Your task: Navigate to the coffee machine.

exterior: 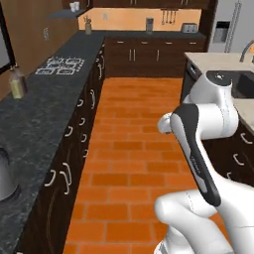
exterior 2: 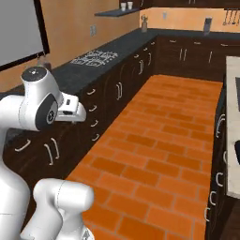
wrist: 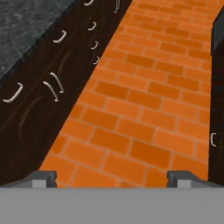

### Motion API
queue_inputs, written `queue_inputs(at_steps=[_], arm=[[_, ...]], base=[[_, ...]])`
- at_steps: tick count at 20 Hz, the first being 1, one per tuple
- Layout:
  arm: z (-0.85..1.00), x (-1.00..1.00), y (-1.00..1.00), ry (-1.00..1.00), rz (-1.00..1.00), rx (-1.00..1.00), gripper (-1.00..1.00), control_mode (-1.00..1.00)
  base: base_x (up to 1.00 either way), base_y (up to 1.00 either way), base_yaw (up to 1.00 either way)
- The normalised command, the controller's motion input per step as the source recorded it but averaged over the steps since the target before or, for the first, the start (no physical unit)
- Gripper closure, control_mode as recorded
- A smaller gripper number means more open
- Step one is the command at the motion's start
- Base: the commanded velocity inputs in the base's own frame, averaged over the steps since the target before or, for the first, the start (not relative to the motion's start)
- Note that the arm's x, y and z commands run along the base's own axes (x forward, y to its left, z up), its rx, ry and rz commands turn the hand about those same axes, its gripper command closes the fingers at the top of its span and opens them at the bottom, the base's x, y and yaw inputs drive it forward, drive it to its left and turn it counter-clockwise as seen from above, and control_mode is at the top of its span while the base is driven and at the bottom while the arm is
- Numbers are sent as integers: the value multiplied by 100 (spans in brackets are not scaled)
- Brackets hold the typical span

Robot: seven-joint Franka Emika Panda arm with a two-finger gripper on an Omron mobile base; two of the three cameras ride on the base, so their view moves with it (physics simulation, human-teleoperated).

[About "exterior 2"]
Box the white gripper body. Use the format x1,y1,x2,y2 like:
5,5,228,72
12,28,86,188
55,101,88,124

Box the black hob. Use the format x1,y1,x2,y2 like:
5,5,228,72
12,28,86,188
234,76,240,113

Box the black framed grey window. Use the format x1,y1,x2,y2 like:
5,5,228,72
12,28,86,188
0,0,51,72

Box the grey pot with tools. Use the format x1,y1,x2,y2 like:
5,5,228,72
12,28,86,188
141,14,150,34

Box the dark island cupboards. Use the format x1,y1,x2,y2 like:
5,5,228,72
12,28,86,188
203,83,240,240

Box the dark wall shelf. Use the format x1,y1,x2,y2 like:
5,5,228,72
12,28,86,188
94,7,141,18

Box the dark base cupboards under rail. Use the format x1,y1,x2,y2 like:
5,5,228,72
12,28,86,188
155,35,240,83

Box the small brown grey bottle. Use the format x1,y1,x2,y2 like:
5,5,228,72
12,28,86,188
36,53,53,70

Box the black rounded object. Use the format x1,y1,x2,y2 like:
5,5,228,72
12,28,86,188
233,140,240,167

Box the long dark base cupboard run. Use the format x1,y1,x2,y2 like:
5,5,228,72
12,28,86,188
0,35,159,221

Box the dark wall cupboards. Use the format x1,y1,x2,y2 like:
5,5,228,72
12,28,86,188
118,0,240,10

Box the grey coffee machine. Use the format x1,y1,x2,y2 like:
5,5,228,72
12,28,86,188
202,17,214,36

